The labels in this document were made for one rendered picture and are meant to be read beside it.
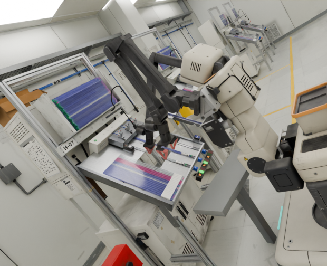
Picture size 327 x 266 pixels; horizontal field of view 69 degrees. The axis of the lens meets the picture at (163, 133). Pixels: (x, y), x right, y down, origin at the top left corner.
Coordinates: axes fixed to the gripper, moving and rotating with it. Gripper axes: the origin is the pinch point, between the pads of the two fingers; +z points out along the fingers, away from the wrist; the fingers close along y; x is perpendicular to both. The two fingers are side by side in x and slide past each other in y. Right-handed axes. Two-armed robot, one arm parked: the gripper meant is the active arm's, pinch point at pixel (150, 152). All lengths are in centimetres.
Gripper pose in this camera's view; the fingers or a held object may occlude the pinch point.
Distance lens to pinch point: 180.5
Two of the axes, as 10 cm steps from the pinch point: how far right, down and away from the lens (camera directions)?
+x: 9.2, 2.1, -3.3
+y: -3.9, 5.1, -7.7
